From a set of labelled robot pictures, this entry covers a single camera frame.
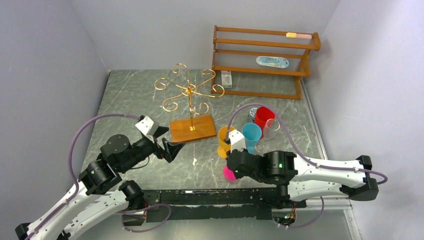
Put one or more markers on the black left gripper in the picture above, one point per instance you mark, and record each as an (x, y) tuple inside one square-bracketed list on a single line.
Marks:
[(170, 151)]

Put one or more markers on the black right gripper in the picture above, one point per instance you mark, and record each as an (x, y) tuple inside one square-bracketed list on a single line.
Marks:
[(234, 160)]

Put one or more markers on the pink wine glass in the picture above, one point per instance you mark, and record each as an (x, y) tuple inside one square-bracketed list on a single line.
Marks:
[(228, 174)]

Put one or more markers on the orange wine glass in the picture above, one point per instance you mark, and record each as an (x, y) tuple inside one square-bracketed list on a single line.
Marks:
[(223, 147)]

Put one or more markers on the light blue wine glass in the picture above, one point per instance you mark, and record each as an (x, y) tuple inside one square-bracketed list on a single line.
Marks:
[(252, 134)]

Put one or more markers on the gold wire wine glass rack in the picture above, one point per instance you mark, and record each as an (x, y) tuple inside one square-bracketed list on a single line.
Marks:
[(200, 124)]

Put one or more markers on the clear wine glass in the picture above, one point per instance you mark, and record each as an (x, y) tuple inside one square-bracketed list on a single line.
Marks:
[(271, 128)]

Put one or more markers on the red wine glass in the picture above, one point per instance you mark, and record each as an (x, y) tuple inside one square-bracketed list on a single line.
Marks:
[(263, 114)]

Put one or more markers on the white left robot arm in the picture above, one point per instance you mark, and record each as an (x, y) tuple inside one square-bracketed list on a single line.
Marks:
[(99, 190)]

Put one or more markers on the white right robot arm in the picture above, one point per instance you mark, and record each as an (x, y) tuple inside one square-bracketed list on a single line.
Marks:
[(296, 180)]

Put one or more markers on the small white box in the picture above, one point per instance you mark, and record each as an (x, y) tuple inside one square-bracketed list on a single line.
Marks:
[(226, 79)]

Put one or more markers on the light blue packaged item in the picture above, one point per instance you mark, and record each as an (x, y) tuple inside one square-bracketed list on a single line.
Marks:
[(272, 61)]

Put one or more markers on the brown wooden shelf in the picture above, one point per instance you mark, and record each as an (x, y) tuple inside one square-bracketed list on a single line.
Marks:
[(263, 52)]

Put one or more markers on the yellow pink tube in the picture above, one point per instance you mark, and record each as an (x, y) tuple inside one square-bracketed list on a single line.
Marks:
[(295, 35)]

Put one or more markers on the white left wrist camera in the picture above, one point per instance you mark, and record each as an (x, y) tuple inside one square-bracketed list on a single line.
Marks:
[(147, 126)]

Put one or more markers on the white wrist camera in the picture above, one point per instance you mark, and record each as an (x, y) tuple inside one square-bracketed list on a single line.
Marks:
[(147, 126), (237, 141)]

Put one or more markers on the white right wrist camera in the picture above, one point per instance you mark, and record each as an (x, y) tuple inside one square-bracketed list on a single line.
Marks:
[(237, 141)]

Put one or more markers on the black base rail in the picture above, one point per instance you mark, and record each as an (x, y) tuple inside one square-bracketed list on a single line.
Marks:
[(218, 203)]

